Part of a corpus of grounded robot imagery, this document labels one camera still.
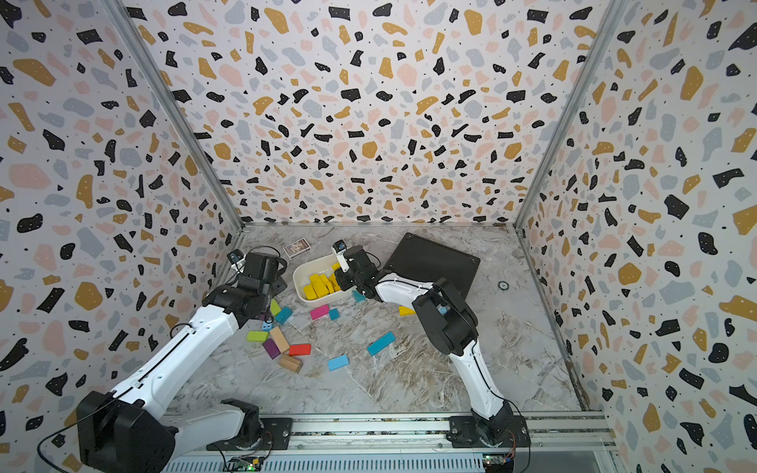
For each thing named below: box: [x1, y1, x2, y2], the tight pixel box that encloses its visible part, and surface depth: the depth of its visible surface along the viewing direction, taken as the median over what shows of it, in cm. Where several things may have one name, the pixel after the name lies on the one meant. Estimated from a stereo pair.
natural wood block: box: [277, 353, 304, 374], surface depth 86 cm
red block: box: [288, 343, 312, 356], surface depth 90 cm
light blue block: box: [327, 353, 349, 372], surface depth 87 cm
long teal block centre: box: [366, 331, 398, 357], surface depth 92 cm
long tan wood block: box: [270, 326, 290, 354], surface depth 92 cm
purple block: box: [262, 337, 281, 360], surface depth 89 cm
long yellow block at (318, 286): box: [310, 273, 330, 299], surface depth 100 cm
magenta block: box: [309, 304, 330, 321], surface depth 97 cm
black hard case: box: [384, 232, 482, 294], surface depth 108 cm
